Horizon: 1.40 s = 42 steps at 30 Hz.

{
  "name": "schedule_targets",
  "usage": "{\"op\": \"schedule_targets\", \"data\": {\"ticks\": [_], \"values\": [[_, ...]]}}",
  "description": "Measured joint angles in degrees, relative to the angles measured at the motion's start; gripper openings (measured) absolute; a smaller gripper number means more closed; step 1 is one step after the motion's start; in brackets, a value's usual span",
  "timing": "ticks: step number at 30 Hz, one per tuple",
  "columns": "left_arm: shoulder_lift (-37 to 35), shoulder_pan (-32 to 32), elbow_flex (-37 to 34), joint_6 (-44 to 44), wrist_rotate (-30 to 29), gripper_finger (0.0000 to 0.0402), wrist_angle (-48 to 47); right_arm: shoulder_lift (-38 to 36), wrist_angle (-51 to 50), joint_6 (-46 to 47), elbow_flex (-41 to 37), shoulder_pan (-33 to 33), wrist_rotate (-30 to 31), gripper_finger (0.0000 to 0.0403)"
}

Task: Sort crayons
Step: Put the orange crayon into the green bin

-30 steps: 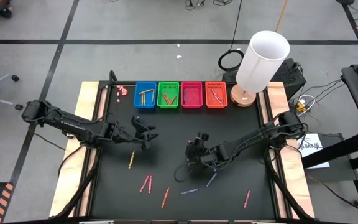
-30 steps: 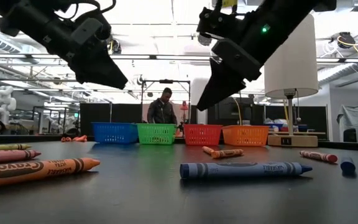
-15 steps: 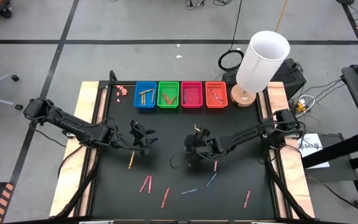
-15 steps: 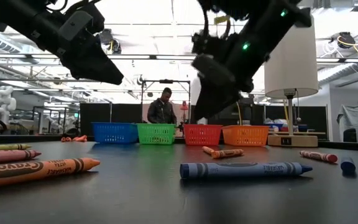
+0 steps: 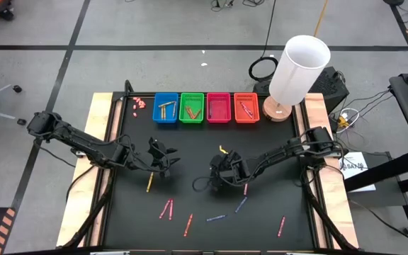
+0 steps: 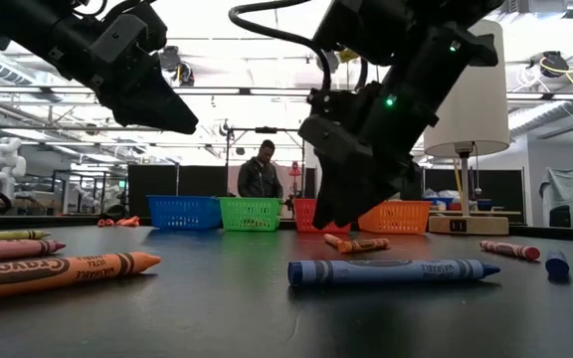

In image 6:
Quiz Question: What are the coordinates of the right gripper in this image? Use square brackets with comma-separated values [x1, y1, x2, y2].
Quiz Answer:
[308, 67, 450, 230]

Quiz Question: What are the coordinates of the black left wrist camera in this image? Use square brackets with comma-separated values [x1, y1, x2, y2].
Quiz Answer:
[129, 2, 169, 54]

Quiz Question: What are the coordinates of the blue crayon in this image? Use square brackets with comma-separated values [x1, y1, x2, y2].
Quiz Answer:
[544, 250, 571, 279]
[286, 258, 501, 287]

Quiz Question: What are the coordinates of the grey fabric cover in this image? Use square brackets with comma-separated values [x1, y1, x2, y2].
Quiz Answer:
[538, 164, 573, 229]

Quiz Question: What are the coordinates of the red crayon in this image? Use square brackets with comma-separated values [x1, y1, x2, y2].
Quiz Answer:
[478, 240, 542, 262]
[0, 239, 68, 266]

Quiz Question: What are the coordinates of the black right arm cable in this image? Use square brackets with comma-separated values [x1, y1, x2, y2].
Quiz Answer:
[227, 0, 333, 93]

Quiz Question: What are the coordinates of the red plastic basket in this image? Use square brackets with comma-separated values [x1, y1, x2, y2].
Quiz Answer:
[293, 198, 352, 234]

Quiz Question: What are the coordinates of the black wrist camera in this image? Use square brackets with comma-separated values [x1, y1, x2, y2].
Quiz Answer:
[297, 113, 376, 173]
[129, 2, 169, 54]

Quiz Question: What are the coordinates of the green plastic basket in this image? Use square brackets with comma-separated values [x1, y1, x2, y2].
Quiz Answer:
[218, 197, 285, 233]

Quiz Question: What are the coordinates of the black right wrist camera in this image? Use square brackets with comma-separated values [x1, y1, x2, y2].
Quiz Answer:
[297, 113, 376, 173]

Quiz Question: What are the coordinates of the yellow crayon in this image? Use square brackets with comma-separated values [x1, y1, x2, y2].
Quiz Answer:
[0, 229, 52, 243]

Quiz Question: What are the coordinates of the blue plastic basket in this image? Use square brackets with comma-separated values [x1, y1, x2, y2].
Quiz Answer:
[146, 195, 223, 231]

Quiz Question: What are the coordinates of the orange plastic basket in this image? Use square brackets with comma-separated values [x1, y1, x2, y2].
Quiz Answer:
[357, 200, 433, 236]

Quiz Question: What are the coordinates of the white shade wooden base lamp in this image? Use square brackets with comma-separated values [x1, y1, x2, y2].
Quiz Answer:
[423, 19, 511, 237]

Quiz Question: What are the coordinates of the person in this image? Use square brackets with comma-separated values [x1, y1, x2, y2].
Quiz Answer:
[237, 139, 285, 199]

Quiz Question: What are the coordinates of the black gantry frame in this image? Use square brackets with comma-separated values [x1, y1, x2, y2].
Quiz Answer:
[224, 126, 307, 200]

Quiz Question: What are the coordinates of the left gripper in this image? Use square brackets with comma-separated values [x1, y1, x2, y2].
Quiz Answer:
[55, 9, 199, 134]

